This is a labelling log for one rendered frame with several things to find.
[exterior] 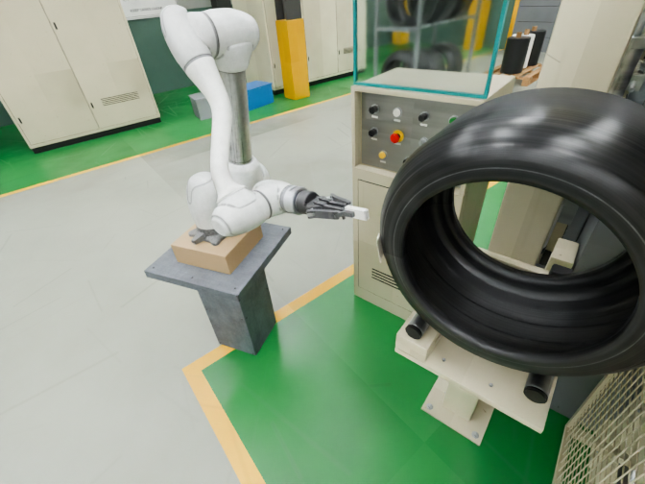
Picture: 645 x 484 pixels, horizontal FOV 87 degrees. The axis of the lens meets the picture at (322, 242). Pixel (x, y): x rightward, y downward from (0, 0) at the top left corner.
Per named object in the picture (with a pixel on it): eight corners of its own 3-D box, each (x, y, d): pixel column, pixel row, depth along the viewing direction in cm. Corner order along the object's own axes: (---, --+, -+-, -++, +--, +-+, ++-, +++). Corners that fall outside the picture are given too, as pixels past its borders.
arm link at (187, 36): (187, 54, 98) (226, 46, 105) (152, -6, 95) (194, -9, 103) (179, 80, 109) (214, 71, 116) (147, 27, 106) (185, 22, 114)
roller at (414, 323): (453, 256, 109) (464, 251, 105) (462, 267, 109) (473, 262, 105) (401, 327, 88) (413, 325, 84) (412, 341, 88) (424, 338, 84)
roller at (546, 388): (552, 292, 94) (570, 288, 90) (561, 304, 94) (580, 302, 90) (518, 388, 73) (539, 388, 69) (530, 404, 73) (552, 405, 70)
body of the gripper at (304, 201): (291, 196, 101) (314, 201, 95) (309, 184, 106) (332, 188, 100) (296, 218, 105) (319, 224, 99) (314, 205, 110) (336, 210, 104)
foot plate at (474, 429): (443, 367, 175) (444, 365, 174) (498, 397, 161) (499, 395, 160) (420, 408, 159) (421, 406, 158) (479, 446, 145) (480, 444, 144)
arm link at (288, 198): (296, 180, 109) (310, 181, 106) (301, 205, 114) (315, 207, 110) (276, 192, 104) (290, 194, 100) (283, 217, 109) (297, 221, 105)
